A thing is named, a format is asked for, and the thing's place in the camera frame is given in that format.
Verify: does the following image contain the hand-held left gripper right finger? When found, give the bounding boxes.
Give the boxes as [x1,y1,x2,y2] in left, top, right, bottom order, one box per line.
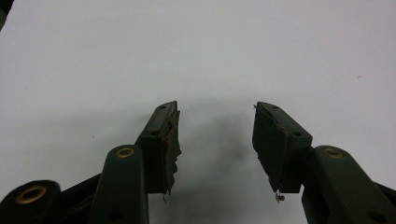
[252,101,396,224]

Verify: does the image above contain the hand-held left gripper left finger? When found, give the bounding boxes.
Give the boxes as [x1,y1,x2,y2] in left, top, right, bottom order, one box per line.
[88,100,182,224]

